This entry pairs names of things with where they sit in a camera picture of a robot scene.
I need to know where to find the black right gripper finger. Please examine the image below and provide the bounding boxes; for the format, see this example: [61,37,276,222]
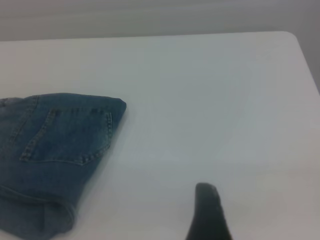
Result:
[184,182,233,240]

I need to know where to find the blue denim jeans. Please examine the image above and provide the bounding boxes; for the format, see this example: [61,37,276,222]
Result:
[0,92,127,240]

